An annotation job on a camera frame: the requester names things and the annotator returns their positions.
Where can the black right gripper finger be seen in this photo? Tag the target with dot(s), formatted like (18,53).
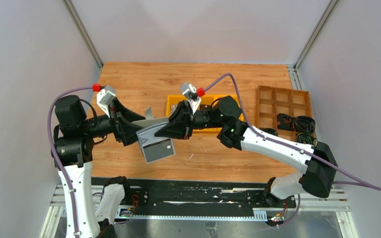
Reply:
(177,120)
(163,132)

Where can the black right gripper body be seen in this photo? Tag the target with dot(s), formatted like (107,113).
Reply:
(189,119)

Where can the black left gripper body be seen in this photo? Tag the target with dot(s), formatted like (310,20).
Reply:
(115,117)

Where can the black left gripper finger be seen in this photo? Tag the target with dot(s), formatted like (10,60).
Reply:
(126,113)
(127,133)

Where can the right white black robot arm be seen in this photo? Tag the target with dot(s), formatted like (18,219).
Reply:
(315,164)

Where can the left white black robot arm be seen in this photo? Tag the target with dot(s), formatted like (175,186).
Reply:
(72,144)

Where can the yellow plastic bin row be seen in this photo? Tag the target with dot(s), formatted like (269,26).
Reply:
(207,102)

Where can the dark rolled tie front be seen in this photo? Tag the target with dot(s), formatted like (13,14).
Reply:
(271,131)

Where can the wooden compartment tray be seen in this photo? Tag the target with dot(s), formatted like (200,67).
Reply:
(286,113)

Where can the green patterned rolled tie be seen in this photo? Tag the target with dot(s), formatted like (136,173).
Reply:
(306,138)

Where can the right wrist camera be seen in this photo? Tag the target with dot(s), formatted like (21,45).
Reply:
(190,92)

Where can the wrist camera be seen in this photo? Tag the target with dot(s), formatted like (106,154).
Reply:
(190,92)
(104,97)

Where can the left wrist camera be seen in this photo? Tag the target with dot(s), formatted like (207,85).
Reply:
(104,97)

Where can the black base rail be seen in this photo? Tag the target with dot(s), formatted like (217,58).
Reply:
(199,198)

